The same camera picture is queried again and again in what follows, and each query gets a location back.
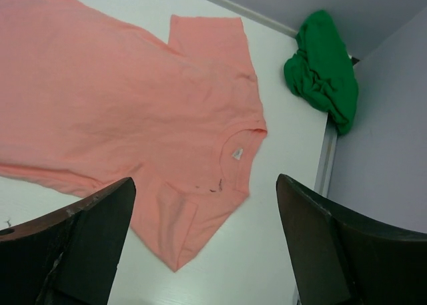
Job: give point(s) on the aluminium rail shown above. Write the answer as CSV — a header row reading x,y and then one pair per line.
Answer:
x,y
326,160
254,16

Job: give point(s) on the back aluminium rail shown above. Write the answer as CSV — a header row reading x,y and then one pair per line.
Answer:
x,y
254,16

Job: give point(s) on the pink t-shirt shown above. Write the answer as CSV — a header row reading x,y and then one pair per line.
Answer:
x,y
87,99

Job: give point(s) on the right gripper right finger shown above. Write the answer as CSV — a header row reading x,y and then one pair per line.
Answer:
x,y
340,256

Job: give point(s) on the right aluminium rail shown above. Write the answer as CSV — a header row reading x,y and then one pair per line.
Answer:
x,y
326,160

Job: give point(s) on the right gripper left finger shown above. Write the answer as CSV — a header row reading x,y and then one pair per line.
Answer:
x,y
68,256

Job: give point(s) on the green t-shirt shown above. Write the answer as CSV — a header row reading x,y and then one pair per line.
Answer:
x,y
321,71

